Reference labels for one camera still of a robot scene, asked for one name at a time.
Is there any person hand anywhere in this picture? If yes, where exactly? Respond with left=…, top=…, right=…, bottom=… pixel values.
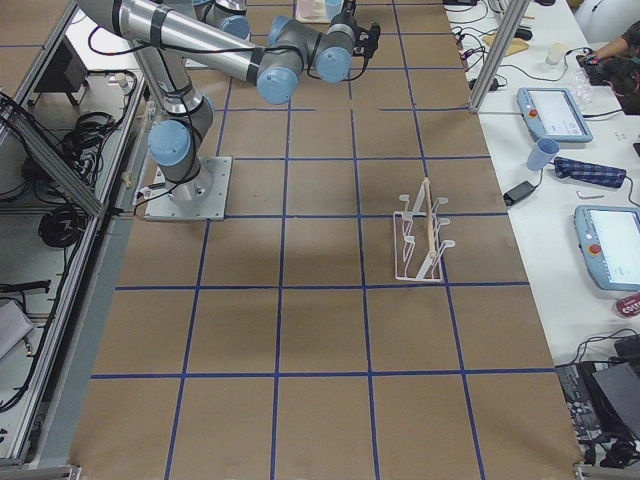
left=596, top=38, right=626, bottom=59

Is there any translucent plastic cup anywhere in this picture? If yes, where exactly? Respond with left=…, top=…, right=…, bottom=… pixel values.
left=545, top=43, right=565, bottom=66

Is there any light blue tall cup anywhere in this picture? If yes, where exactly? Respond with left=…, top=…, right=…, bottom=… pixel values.
left=526, top=138, right=560, bottom=171

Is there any upper grey teach pendant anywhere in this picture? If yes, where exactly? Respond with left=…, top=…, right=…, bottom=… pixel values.
left=516, top=87, right=593, bottom=144

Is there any grey teach pendant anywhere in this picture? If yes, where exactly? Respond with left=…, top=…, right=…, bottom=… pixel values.
left=516, top=87, right=593, bottom=144
left=573, top=205, right=639, bottom=292

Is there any blue plaid folded umbrella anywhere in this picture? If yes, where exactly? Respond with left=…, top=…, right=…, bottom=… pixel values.
left=553, top=157, right=627, bottom=189

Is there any black power adapter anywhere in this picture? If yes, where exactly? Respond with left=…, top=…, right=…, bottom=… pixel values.
left=503, top=181, right=537, bottom=207

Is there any lower grey teach pendant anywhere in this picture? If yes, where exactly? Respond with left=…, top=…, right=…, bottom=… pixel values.
left=573, top=205, right=639, bottom=292

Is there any red round can lid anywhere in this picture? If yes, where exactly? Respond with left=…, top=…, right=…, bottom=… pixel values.
left=614, top=292, right=640, bottom=318

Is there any beige serving tray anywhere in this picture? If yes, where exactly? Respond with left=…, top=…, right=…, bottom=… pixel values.
left=294, top=0, right=330, bottom=24

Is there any black laptop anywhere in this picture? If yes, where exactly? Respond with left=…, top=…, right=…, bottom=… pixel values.
left=555, top=361, right=639, bottom=444

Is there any aluminium frame post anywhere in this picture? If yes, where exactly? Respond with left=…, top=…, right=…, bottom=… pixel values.
left=468, top=0, right=529, bottom=113

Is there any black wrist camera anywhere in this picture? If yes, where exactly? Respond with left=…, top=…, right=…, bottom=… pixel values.
left=355, top=22, right=381, bottom=60

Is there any white wire cup rack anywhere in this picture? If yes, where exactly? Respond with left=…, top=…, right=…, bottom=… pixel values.
left=392, top=177, right=456, bottom=283

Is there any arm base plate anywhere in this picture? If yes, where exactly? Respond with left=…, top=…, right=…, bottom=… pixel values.
left=144, top=157, right=233, bottom=221

